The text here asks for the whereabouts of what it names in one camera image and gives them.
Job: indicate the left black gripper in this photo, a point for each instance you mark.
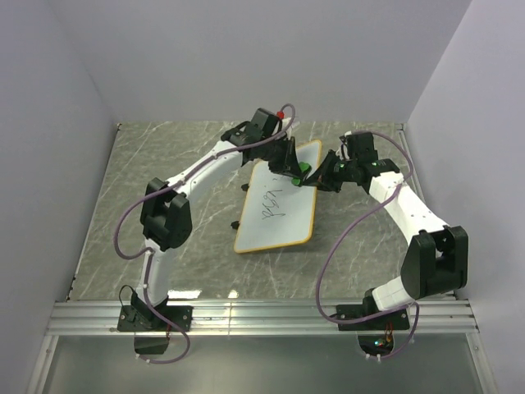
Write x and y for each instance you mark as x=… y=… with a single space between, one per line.
x=289 y=166

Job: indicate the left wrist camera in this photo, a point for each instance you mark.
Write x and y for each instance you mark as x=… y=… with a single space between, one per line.
x=288 y=119

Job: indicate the green whiteboard eraser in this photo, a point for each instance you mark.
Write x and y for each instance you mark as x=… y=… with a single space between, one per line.
x=301 y=174

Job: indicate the whiteboard wire stand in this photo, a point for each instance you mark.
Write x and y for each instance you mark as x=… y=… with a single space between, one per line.
x=235 y=225

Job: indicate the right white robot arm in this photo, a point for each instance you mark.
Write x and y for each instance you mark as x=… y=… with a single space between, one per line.
x=437 y=256

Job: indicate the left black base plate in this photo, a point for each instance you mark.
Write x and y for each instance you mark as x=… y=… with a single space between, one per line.
x=133 y=320

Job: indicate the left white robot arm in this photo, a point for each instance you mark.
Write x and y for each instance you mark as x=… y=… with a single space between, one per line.
x=166 y=207

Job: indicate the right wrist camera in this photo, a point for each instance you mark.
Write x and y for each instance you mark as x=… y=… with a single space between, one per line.
x=346 y=151

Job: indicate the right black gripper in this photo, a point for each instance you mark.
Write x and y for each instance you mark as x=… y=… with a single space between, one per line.
x=321 y=178

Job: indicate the yellow framed whiteboard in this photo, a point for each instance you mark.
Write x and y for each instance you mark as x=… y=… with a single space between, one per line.
x=276 y=212

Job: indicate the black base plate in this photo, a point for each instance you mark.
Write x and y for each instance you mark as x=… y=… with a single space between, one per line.
x=133 y=320
x=397 y=320

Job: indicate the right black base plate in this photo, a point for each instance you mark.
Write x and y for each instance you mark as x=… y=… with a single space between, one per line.
x=397 y=320

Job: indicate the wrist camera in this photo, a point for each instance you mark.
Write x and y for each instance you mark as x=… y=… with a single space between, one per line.
x=346 y=151
x=288 y=119

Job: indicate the aluminium mounting rail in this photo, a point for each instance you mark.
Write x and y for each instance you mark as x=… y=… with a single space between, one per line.
x=250 y=318

